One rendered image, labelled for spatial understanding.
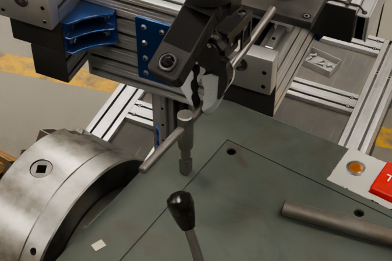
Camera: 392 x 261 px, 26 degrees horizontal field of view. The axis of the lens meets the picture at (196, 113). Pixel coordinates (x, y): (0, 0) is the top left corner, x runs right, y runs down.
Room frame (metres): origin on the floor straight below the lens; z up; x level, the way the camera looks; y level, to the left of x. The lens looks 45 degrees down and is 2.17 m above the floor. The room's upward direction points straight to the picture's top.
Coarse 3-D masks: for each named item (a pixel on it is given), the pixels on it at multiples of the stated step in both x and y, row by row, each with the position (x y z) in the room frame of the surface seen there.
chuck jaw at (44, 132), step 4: (40, 132) 0.95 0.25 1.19; (44, 132) 0.95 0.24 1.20; (48, 132) 0.95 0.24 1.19; (72, 132) 0.95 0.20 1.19; (76, 132) 0.96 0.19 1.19; (40, 136) 0.95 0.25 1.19; (44, 136) 0.94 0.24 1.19; (36, 140) 0.94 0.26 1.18; (8, 164) 0.93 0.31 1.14; (8, 168) 0.93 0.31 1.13; (4, 172) 0.92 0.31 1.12
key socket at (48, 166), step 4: (36, 164) 0.84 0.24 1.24; (40, 164) 0.84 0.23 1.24; (44, 164) 0.84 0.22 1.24; (48, 164) 0.84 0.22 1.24; (32, 168) 0.84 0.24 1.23; (36, 168) 0.84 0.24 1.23; (40, 168) 0.84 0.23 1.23; (44, 168) 0.84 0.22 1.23; (48, 168) 0.83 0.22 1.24; (32, 172) 0.83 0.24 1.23; (36, 172) 0.83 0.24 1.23; (40, 172) 0.84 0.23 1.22; (44, 172) 0.84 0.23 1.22; (48, 172) 0.83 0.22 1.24; (36, 176) 0.82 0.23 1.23; (40, 176) 0.82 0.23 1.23; (44, 176) 0.82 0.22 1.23
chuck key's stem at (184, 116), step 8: (184, 112) 0.82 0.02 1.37; (184, 120) 0.80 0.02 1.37; (192, 120) 0.81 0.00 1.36; (184, 128) 0.80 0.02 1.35; (192, 128) 0.81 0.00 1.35; (184, 136) 0.80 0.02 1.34; (192, 136) 0.81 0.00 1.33; (184, 144) 0.80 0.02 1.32; (192, 144) 0.81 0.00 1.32; (184, 152) 0.81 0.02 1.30; (184, 160) 0.81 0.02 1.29; (184, 168) 0.80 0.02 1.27
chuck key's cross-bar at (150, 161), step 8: (272, 8) 1.00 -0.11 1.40; (264, 16) 0.99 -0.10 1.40; (272, 16) 0.99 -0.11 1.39; (264, 24) 0.97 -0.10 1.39; (256, 32) 0.96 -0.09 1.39; (248, 48) 0.94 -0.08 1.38; (240, 56) 0.92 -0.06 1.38; (232, 64) 0.91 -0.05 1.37; (200, 104) 0.85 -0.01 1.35; (192, 112) 0.83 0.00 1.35; (200, 112) 0.83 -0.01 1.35; (176, 128) 0.80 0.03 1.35; (176, 136) 0.79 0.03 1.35; (160, 144) 0.77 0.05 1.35; (168, 144) 0.77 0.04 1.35; (160, 152) 0.76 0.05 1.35; (152, 160) 0.74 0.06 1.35; (144, 168) 0.73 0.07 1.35
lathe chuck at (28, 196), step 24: (48, 144) 0.88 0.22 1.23; (72, 144) 0.89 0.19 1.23; (96, 144) 0.90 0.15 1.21; (24, 168) 0.84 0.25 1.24; (72, 168) 0.83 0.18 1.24; (0, 192) 0.80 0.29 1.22; (24, 192) 0.80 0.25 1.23; (48, 192) 0.79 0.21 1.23; (0, 216) 0.77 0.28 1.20; (24, 216) 0.76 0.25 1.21; (0, 240) 0.74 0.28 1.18; (24, 240) 0.73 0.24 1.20
